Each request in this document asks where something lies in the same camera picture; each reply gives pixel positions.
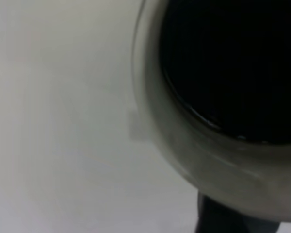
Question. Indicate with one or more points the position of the dark coffee liquid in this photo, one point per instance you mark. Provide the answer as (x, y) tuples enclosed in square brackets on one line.
[(232, 60)]

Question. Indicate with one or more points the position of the dark grey ceramic mug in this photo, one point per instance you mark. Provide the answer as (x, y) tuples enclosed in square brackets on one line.
[(184, 155)]

